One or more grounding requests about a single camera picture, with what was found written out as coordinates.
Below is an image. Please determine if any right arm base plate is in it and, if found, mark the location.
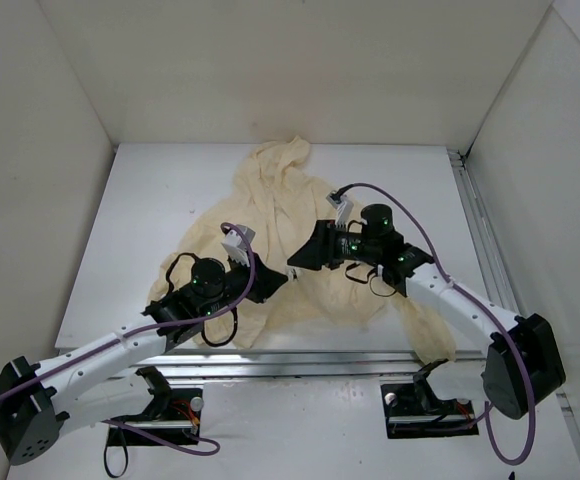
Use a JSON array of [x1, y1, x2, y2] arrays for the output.
[[380, 360, 479, 440]]

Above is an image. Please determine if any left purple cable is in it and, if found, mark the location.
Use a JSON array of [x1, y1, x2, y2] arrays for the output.
[[0, 222, 258, 456]]

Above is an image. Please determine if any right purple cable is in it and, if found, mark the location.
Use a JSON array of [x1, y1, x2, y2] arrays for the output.
[[339, 183, 536, 462]]

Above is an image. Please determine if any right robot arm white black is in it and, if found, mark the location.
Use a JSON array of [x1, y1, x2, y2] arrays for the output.
[[288, 204, 566, 420]]

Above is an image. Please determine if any aluminium front rail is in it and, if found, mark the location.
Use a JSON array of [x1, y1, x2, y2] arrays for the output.
[[54, 349, 491, 386]]

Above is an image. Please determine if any purple cable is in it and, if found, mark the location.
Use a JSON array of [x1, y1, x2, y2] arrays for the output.
[[339, 183, 536, 462], [0, 222, 258, 456]]

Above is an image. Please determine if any cream yellow hooded jacket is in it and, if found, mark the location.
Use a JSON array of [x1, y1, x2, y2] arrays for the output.
[[148, 138, 457, 363]]

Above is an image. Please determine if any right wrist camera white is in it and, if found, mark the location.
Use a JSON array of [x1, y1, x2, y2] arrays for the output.
[[326, 191, 354, 229]]

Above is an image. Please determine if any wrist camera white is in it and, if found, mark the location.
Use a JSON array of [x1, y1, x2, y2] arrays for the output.
[[326, 191, 354, 229], [221, 225, 256, 267]]

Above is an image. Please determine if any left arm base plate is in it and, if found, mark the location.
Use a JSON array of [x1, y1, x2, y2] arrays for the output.
[[113, 366, 204, 446]]

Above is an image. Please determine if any black loop cable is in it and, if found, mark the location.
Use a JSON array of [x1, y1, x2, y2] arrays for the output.
[[102, 442, 130, 477]]

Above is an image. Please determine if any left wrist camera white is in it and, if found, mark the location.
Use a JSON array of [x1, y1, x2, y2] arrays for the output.
[[221, 225, 256, 267]]

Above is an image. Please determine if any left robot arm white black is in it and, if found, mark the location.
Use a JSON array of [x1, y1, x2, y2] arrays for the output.
[[0, 258, 288, 465]]

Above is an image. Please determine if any aluminium side rail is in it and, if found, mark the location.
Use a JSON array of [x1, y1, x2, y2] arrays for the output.
[[447, 149, 580, 463]]

